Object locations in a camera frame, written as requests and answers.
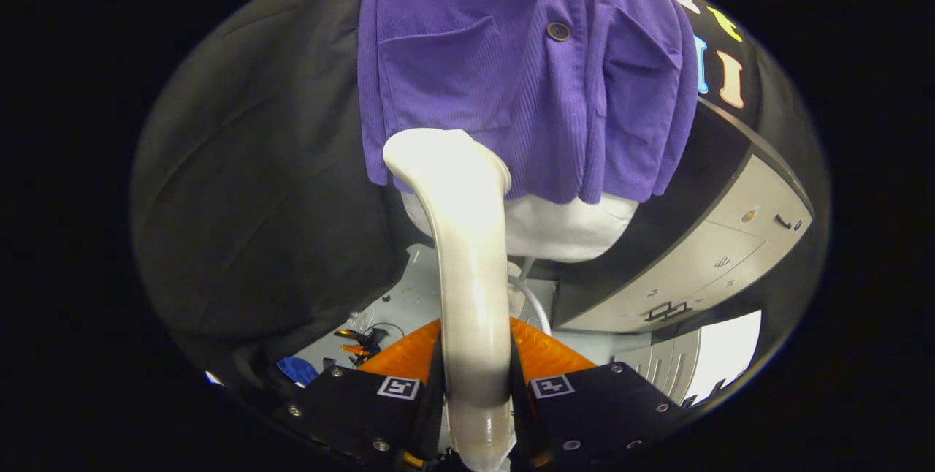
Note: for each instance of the white ribbed panel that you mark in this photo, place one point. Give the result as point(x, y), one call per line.
point(723, 351)

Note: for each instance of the grey drawer cabinet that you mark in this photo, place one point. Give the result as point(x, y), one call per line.
point(716, 253)

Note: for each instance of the orange and black tool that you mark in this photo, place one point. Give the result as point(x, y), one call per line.
point(361, 344)

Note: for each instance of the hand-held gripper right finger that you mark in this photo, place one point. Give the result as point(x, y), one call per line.
point(606, 402)

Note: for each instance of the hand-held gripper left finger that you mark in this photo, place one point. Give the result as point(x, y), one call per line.
point(350, 406)

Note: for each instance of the white garment steamer head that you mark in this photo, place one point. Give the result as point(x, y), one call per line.
point(471, 253)

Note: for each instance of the blue cloth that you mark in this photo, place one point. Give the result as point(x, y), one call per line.
point(297, 371)

